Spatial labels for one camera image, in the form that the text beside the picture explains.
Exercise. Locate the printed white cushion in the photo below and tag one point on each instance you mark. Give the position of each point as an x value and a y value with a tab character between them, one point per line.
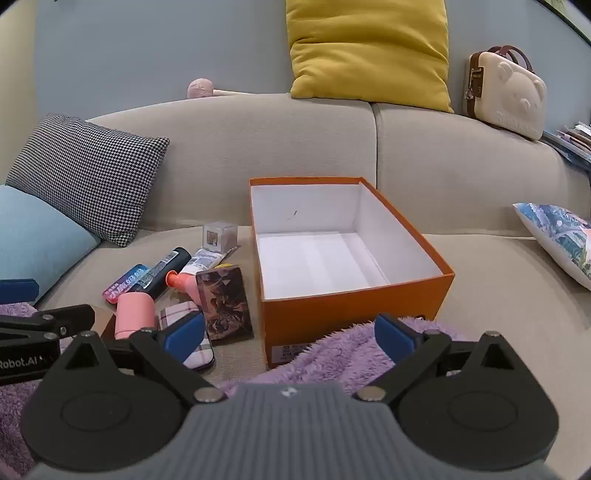
558	235

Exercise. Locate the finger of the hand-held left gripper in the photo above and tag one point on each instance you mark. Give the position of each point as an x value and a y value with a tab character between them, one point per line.
55	319
18	290

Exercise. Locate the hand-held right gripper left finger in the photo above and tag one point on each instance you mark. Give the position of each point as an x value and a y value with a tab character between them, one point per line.
185	340

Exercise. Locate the white tube with orange cap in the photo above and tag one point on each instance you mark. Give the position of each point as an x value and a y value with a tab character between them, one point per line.
203	263

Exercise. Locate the yellow cushion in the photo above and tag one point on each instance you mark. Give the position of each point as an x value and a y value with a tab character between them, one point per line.
364	50

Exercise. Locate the brown photo card box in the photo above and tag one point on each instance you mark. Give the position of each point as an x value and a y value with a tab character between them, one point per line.
224	300

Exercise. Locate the orange cardboard box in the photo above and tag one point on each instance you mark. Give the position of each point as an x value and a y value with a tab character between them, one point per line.
351	318

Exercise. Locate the pink and blue packet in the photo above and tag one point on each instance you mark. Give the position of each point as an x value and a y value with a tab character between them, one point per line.
123	284

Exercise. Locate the stack of books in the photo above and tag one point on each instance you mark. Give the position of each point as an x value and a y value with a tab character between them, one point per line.
572	143

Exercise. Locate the houndstooth cushion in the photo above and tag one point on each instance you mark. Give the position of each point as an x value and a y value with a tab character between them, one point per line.
83	170

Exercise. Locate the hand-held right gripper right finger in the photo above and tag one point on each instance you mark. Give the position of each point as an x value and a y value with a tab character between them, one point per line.
392	334

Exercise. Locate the clear plastic cube box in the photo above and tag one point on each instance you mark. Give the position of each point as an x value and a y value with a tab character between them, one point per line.
220	236

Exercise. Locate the purple fluffy blanket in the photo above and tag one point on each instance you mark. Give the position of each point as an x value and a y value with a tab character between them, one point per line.
332	355

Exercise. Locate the light blue cushion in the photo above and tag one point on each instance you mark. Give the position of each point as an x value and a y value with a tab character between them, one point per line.
37	240

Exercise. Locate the beige sofa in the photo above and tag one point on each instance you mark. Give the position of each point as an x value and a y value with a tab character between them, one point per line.
323	147

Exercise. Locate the cream bear suitcase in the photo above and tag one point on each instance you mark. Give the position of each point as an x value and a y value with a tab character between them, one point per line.
508	97

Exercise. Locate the black bottle with blue label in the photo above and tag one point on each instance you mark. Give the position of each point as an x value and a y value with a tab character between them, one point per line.
164	270

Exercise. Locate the plaid case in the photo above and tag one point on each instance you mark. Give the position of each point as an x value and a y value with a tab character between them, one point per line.
172	313

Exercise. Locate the pink cylinder container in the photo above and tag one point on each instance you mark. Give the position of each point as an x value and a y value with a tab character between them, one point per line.
134	314

